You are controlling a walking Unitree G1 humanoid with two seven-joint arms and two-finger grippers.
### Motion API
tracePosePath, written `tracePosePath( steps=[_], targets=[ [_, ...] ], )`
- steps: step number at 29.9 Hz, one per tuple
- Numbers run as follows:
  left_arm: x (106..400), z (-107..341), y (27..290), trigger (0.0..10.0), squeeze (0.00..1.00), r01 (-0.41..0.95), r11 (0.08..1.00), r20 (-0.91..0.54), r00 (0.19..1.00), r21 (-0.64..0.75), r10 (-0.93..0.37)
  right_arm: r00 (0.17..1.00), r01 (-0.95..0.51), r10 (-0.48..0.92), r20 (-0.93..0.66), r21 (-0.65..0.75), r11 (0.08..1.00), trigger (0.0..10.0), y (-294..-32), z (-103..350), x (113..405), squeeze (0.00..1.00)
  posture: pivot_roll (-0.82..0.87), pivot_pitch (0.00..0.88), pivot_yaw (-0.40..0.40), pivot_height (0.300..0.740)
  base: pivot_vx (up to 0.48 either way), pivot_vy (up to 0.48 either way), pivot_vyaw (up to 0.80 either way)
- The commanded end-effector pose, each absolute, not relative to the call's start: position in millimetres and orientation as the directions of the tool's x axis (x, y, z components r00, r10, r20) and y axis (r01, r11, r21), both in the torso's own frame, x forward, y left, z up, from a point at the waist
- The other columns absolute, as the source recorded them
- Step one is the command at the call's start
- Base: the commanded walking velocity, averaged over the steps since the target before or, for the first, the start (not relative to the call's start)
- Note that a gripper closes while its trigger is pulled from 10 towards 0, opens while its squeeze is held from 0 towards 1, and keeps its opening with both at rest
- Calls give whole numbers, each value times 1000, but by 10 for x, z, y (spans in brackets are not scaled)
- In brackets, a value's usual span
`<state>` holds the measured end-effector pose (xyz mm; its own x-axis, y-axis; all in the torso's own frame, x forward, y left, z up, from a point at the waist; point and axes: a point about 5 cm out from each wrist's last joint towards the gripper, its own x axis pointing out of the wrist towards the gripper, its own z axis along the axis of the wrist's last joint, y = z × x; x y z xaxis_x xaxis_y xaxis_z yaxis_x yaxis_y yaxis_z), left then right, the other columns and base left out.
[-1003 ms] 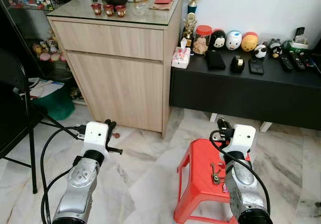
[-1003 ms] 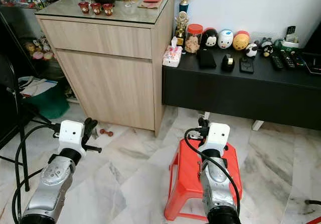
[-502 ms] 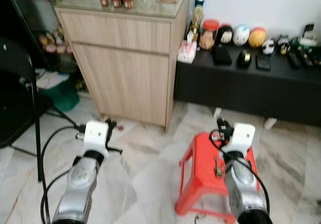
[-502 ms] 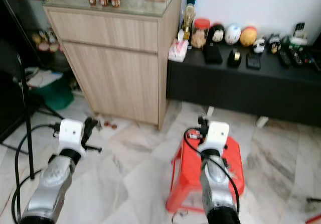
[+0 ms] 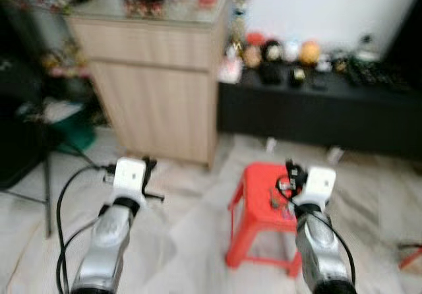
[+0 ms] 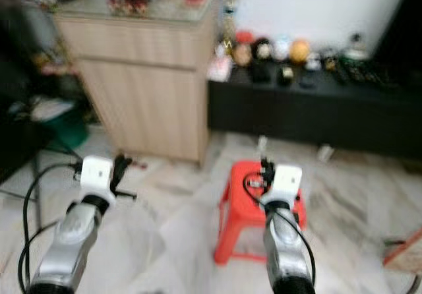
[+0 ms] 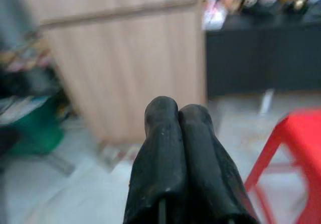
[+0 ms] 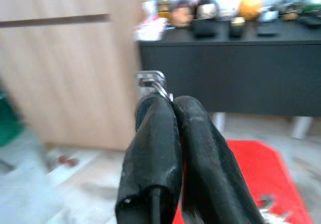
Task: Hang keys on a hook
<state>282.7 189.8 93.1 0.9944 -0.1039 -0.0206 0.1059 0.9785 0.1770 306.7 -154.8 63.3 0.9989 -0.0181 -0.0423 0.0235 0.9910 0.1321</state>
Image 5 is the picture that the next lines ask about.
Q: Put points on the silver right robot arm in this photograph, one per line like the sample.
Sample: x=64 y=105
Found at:
x=320 y=248

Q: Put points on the silver key bunch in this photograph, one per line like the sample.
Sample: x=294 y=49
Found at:
x=277 y=203

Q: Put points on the red plastic stool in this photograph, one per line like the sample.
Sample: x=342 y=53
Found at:
x=260 y=208

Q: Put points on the black low bench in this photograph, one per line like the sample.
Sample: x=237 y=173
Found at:
x=316 y=119

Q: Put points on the light wooden cabinet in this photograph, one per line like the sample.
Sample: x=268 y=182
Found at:
x=158 y=89

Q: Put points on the green waste bin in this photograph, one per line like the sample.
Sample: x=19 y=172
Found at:
x=76 y=132

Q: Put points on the black tape dispenser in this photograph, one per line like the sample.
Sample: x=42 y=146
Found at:
x=298 y=76

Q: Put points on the small panda plush toy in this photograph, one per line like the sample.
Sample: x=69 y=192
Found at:
x=324 y=63

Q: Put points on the small black plush toy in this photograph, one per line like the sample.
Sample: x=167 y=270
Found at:
x=339 y=63

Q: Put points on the pink tissue box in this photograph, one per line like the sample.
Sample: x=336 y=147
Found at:
x=231 y=70

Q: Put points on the orange round plush toy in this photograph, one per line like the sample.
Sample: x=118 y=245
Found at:
x=309 y=52

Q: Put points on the white round plush toy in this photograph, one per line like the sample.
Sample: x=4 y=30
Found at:
x=291 y=50

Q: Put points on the black mouse plush toy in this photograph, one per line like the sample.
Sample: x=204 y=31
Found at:
x=271 y=50

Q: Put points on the black folding chair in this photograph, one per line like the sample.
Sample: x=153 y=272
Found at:
x=20 y=142

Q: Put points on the dark glass display cabinet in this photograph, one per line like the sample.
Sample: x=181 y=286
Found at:
x=26 y=37

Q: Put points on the black television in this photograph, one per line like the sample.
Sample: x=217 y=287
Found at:
x=412 y=17

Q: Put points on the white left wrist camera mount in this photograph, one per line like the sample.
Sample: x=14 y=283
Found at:
x=128 y=178

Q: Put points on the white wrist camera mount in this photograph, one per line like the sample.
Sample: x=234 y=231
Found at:
x=320 y=185
x=128 y=178

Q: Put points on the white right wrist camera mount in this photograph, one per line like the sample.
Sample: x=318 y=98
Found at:
x=320 y=185

